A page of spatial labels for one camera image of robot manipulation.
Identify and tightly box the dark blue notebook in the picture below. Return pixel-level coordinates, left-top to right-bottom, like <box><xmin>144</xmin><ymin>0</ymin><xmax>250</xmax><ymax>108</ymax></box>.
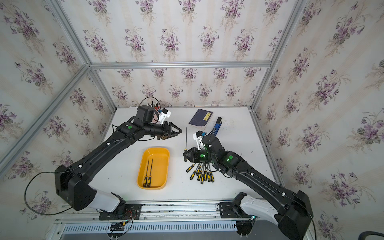
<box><xmin>189</xmin><ymin>109</ymin><xmax>214</xmax><ymax>128</ymax></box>

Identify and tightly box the blue black handheld device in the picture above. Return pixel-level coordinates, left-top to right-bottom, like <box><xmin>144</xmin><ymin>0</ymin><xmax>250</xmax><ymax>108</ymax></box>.
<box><xmin>211</xmin><ymin>117</ymin><xmax>222</xmax><ymax>136</ymax></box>

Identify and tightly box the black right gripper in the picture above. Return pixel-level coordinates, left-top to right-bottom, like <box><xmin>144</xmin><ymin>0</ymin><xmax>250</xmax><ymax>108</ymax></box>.
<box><xmin>181</xmin><ymin>147</ymin><xmax>218</xmax><ymax>166</ymax></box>

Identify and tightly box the aluminium front rail frame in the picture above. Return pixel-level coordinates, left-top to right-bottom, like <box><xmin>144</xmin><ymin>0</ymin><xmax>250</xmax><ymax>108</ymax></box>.
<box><xmin>45</xmin><ymin>201</ymin><xmax>271</xmax><ymax>240</ymax></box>

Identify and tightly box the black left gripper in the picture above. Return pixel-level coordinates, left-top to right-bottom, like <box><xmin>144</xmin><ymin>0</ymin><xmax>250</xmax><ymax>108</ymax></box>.
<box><xmin>142</xmin><ymin>121</ymin><xmax>183</xmax><ymax>141</ymax></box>

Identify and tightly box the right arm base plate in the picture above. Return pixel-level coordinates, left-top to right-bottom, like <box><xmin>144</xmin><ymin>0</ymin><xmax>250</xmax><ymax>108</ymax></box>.
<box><xmin>217</xmin><ymin>192</ymin><xmax>253</xmax><ymax>219</ymax></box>

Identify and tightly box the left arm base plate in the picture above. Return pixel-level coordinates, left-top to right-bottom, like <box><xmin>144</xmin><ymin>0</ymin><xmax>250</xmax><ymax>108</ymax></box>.
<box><xmin>98</xmin><ymin>204</ymin><xmax>143</xmax><ymax>221</ymax></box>

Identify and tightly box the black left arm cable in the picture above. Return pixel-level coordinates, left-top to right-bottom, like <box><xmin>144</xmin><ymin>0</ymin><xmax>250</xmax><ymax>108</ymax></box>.
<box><xmin>23</xmin><ymin>170</ymin><xmax>73</xmax><ymax>216</ymax></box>

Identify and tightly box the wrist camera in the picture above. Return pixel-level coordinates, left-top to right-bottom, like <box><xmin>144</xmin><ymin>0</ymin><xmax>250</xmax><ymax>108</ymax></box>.
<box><xmin>193</xmin><ymin>131</ymin><xmax>207</xmax><ymax>150</ymax></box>
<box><xmin>136</xmin><ymin>105</ymin><xmax>172</xmax><ymax>124</ymax></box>

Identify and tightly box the yellow plastic storage tray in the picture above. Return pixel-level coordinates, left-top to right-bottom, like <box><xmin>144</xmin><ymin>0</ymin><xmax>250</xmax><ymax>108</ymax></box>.
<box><xmin>137</xmin><ymin>147</ymin><xmax>170</xmax><ymax>190</ymax></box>

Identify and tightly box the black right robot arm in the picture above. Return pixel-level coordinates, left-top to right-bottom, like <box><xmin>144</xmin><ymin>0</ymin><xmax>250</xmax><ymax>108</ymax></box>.
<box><xmin>183</xmin><ymin>134</ymin><xmax>314</xmax><ymax>240</ymax></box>

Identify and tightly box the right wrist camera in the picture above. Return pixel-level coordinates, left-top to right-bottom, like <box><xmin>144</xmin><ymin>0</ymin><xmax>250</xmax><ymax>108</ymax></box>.
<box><xmin>193</xmin><ymin>131</ymin><xmax>207</xmax><ymax>150</ymax></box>

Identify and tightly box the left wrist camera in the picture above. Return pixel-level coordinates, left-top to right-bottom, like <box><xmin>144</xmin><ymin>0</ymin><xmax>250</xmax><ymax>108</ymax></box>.
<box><xmin>136</xmin><ymin>105</ymin><xmax>172</xmax><ymax>124</ymax></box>

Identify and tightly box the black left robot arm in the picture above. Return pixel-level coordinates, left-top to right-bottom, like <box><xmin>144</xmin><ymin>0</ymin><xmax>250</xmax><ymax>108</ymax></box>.
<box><xmin>55</xmin><ymin>117</ymin><xmax>183</xmax><ymax>215</ymax></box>

